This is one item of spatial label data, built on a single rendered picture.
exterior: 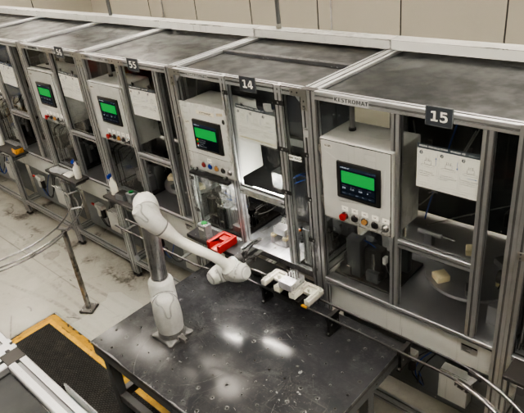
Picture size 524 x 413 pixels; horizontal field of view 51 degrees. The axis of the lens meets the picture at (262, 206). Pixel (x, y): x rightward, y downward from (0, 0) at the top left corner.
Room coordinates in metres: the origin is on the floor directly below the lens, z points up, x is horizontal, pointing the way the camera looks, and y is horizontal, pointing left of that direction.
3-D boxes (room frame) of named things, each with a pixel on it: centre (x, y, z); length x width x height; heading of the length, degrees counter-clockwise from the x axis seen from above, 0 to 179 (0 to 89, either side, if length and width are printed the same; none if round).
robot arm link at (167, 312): (2.55, 0.62, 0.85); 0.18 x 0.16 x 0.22; 14
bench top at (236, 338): (2.40, 0.22, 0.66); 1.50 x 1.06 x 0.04; 44
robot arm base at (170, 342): (2.52, 0.60, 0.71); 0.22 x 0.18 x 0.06; 44
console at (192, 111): (3.30, 0.21, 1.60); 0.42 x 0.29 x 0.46; 44
